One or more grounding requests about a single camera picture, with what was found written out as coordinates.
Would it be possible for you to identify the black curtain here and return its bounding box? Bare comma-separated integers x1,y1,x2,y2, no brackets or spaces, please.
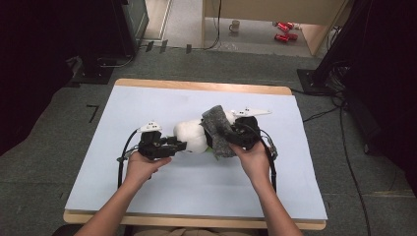
340,0,417,198
0,0,130,157

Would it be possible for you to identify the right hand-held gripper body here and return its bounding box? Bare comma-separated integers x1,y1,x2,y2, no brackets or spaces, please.
229,106,279,161

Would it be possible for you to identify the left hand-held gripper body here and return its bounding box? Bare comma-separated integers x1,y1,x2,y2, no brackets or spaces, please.
137,121,175,161

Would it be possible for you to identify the person's right hand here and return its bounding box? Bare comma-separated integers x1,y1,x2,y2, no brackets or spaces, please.
228,141,273,189

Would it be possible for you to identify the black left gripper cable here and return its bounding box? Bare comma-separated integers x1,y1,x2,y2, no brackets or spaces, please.
116,128,141,190

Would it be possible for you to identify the black stand with pole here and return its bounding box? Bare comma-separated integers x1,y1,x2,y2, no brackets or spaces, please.
296,0,372,97

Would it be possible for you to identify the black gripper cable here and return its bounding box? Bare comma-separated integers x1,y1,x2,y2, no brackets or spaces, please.
116,128,141,190
259,127,279,193

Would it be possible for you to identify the light wooden desk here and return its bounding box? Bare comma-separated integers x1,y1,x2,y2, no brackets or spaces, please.
201,0,349,57

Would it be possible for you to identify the black hanging cable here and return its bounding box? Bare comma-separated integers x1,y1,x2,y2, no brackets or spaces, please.
202,0,222,51

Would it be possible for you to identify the person's left hand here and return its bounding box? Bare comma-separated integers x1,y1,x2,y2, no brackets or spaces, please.
125,150,173,189

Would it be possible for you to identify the light blue table sheet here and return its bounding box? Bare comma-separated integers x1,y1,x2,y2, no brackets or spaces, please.
64,85,328,221

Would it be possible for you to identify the grey fluffy cloth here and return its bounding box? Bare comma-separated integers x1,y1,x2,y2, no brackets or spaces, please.
200,104,238,158

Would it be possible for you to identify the red can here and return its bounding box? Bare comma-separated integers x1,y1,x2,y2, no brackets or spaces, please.
273,32,299,43
272,21,295,32

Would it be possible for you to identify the wooden table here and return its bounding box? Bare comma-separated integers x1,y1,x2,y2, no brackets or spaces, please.
63,78,328,231

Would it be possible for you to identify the dark cabinet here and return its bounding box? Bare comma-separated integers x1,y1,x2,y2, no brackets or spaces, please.
111,0,150,57

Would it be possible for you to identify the black floor cable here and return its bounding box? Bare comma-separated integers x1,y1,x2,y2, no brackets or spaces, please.
302,97,374,236

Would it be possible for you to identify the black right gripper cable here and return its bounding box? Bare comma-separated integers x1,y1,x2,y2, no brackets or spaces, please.
259,127,279,193

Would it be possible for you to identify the panda plush toy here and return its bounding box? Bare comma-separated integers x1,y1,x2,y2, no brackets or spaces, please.
172,109,238,159

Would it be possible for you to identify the black stand base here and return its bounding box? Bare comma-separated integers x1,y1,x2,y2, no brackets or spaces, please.
70,57,116,86

